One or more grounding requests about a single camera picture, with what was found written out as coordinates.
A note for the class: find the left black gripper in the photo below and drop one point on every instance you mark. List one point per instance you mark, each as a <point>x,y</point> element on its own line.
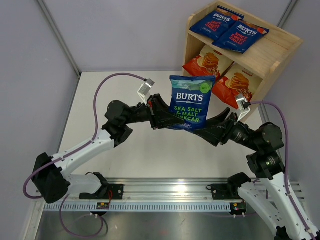
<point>163,118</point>

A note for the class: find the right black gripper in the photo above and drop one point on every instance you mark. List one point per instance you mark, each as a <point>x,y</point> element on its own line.
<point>214,132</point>

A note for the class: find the Burts green blue bag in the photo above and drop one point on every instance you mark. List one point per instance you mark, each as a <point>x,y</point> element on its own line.
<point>190,99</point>

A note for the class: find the cassava chips bag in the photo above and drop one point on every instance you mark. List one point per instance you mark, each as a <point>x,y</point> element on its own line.
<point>209,62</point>
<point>237,81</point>

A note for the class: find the Burts chilli bag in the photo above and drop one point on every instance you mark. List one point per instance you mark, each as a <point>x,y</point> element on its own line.
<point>241,36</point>
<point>216,23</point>

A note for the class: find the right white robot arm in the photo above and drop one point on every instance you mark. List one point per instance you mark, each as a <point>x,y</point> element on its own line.
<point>285,216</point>

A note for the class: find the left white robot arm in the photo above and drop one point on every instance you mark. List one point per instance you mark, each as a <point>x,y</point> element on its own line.
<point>53,175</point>

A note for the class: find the wooden two-tier shelf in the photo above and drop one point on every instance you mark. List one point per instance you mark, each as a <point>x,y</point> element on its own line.
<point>267,58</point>

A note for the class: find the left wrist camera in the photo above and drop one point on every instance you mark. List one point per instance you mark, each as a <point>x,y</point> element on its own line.
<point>144,90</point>

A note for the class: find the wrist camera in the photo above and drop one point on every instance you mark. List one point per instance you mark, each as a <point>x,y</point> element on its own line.
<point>144,90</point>
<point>243,107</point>

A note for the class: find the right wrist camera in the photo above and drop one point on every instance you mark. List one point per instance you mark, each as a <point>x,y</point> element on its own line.
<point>243,107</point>

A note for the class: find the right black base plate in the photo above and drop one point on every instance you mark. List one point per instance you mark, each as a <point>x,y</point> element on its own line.
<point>223,191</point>

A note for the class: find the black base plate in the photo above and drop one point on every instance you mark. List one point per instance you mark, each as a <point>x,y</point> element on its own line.
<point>111,191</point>
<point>223,191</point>

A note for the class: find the aluminium mounting rail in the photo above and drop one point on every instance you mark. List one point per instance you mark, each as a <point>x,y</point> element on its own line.
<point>137,189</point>

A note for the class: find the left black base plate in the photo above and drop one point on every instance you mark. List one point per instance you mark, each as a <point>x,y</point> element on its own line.
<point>111,191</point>

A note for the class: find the white slotted cable duct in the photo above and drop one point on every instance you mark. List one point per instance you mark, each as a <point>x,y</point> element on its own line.
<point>149,207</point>

